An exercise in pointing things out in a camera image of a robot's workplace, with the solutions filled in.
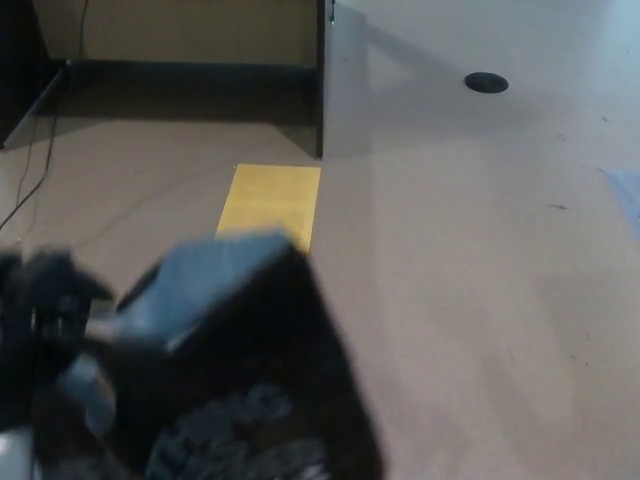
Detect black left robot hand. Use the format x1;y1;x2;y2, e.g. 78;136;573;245
0;244;114;431

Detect black plastic bag white lettering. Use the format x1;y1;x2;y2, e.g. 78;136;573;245
29;228;389;480

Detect yellow paper sheet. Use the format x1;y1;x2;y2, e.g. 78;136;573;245
214;163;323;252

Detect black round floor cover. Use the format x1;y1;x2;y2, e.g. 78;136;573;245
464;71;510;95

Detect pale blue plastic sheet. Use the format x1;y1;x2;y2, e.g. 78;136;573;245
601;169;640;227

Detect thin grey floor cable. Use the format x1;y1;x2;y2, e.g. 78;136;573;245
74;167;237;251

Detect black floor cable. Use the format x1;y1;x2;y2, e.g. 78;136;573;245
0;0;92;232

